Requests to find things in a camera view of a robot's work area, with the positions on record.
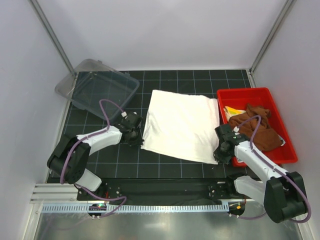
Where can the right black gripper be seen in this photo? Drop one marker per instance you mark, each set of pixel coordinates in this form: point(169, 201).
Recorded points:
point(221, 159)

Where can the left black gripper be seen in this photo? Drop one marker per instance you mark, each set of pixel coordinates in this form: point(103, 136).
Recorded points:
point(138, 141)

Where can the white towel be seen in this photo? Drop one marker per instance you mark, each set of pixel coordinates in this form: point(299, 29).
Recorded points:
point(182, 126)

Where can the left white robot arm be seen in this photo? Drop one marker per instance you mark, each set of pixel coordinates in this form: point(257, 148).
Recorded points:
point(70, 157)

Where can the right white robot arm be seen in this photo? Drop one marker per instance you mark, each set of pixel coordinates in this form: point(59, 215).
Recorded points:
point(281, 193)

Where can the colourful patterned cloth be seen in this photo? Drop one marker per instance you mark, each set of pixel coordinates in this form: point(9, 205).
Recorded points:
point(230, 112)

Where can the brown towel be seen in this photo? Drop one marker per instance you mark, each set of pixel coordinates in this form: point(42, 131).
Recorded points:
point(257, 118)

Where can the clear plastic container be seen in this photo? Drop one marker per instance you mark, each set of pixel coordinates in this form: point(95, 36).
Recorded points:
point(98, 88)

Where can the red plastic bin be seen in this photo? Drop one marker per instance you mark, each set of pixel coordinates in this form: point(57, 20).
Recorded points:
point(238, 98)

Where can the blue white cloth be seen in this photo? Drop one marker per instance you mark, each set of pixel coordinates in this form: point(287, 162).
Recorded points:
point(283, 142)

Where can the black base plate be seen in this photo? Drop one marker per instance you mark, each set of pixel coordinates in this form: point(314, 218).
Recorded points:
point(168, 191)

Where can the slotted cable duct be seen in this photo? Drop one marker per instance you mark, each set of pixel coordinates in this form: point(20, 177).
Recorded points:
point(103, 209)

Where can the aluminium rail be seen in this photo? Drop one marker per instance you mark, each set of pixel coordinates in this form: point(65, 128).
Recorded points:
point(53, 193)

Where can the right aluminium frame post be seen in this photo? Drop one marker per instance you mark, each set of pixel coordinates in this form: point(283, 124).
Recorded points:
point(281, 17)

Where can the aluminium frame post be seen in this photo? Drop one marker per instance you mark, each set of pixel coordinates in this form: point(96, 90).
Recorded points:
point(281, 17)
point(52, 35)

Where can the left aluminium frame post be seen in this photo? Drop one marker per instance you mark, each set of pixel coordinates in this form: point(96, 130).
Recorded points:
point(52, 35)

